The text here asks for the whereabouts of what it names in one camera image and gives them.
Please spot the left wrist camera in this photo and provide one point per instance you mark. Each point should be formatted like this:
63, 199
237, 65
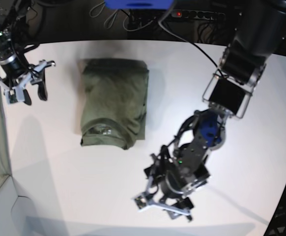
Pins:
141, 201

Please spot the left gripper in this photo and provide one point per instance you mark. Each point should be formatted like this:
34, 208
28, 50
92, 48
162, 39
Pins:
170, 181

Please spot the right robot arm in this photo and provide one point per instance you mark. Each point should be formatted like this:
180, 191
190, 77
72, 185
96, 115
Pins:
14, 44

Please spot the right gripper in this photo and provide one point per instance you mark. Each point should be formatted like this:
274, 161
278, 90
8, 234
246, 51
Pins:
34, 76

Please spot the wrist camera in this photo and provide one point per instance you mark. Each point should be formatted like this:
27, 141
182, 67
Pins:
141, 201
12, 97

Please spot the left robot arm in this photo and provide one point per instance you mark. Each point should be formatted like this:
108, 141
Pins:
239, 71

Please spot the green t-shirt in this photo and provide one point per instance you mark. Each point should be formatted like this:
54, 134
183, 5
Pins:
115, 107

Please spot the blue plastic bin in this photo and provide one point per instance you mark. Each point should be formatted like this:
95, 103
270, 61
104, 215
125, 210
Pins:
138, 4

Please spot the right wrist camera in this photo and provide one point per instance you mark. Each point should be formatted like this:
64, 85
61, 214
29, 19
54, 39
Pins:
12, 97

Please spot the black power strip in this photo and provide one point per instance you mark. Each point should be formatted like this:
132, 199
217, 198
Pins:
197, 15

